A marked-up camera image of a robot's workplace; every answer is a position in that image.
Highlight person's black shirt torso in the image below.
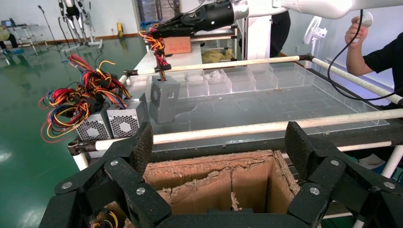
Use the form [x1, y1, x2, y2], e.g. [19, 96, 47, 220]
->
[363, 31, 403, 110]

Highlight clear acrylic divider tray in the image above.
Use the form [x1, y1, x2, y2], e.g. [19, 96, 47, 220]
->
[125, 62, 390, 152]

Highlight white pillar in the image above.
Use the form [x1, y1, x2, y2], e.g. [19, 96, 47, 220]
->
[247, 16, 273, 61]

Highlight crumpled clear plastic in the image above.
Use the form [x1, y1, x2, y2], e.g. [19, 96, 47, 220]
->
[209, 69, 226, 82]

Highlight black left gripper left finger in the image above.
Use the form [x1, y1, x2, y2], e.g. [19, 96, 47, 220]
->
[39, 122, 173, 228]

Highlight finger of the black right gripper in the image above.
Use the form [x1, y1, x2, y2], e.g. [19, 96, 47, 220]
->
[147, 25, 196, 39]
[152, 12, 196, 32]

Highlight tube shelf rack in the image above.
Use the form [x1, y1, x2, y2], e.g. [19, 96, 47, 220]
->
[189, 25, 240, 65]

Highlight yellow crumpled cloth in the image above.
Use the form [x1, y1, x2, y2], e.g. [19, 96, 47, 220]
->
[201, 47, 236, 65]

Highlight seated person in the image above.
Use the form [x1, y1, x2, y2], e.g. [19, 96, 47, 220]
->
[0, 25, 20, 51]

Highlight grey power supply coloured wires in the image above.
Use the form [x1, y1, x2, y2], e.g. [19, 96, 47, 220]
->
[138, 26, 181, 125]
[63, 53, 118, 95]
[94, 71, 151, 124]
[106, 94, 151, 139]
[89, 210, 119, 228]
[38, 87, 113, 145]

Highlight black tripod stand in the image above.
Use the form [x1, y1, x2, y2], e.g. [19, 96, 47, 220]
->
[37, 4, 66, 51]

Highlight standing person in black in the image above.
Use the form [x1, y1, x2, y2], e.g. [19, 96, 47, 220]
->
[269, 10, 292, 58]

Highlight small orange cardboard box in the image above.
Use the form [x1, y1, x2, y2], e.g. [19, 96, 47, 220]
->
[163, 36, 193, 56]

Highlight white handheld controller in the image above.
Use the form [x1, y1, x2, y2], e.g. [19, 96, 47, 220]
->
[351, 10, 374, 43]

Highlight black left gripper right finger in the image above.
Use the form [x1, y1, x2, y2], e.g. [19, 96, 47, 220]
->
[284, 121, 403, 228]

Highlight white standing fan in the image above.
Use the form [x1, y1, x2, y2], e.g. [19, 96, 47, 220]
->
[302, 15, 328, 57]

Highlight black controller cable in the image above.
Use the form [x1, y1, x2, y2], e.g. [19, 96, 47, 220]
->
[326, 9, 403, 102]

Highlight person's bare forearm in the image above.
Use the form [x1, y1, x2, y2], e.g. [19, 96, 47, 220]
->
[345, 40, 384, 77]

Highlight person's bare hand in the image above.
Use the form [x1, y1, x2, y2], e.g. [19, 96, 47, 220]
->
[344, 15, 370, 49]

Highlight metal cart with laptop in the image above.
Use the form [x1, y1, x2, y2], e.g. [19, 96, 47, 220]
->
[1, 18, 43, 48]

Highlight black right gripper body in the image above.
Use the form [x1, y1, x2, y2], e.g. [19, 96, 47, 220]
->
[180, 2, 236, 32]

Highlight brown cardboard divider box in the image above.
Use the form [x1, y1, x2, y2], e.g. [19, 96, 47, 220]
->
[104, 150, 302, 228]

